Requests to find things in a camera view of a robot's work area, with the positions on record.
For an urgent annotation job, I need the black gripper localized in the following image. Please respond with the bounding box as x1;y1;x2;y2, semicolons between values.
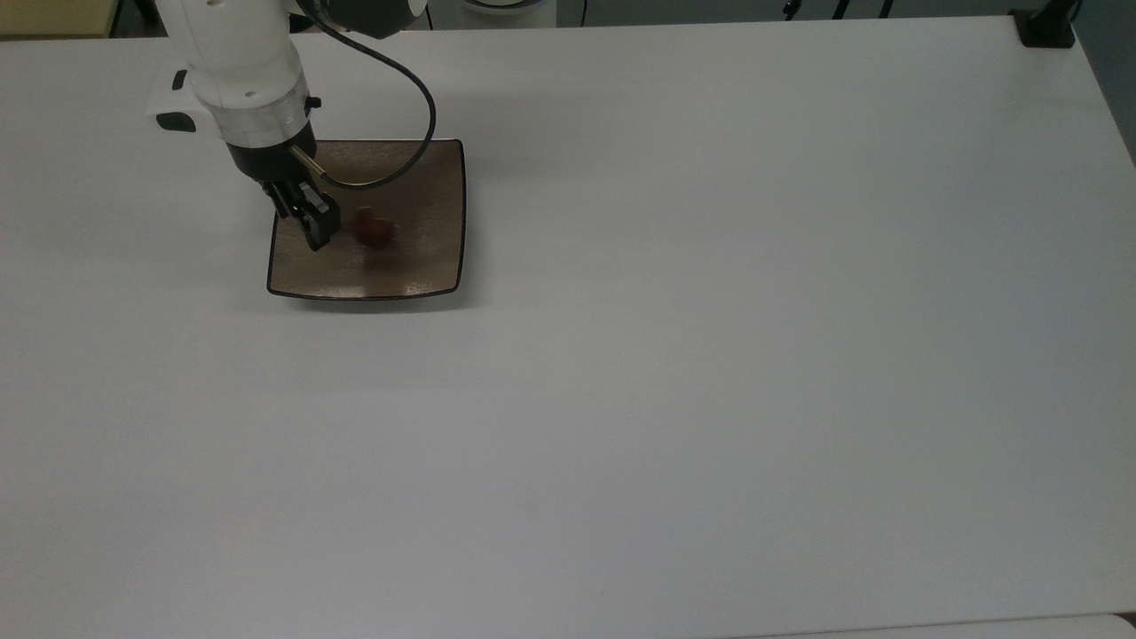
225;123;343;254

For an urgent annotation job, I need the small round reddish-brown food item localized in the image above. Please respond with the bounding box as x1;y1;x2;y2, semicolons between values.
353;208;398;250

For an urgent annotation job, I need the square brown ceramic plate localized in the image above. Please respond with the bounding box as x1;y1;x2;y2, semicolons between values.
266;138;469;303

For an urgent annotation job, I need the white round base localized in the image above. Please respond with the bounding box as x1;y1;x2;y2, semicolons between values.
454;0;560;29

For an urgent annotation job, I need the beige box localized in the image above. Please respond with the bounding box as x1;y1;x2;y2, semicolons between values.
0;0;122;39

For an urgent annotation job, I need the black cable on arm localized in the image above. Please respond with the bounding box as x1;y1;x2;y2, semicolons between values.
291;0;438;191

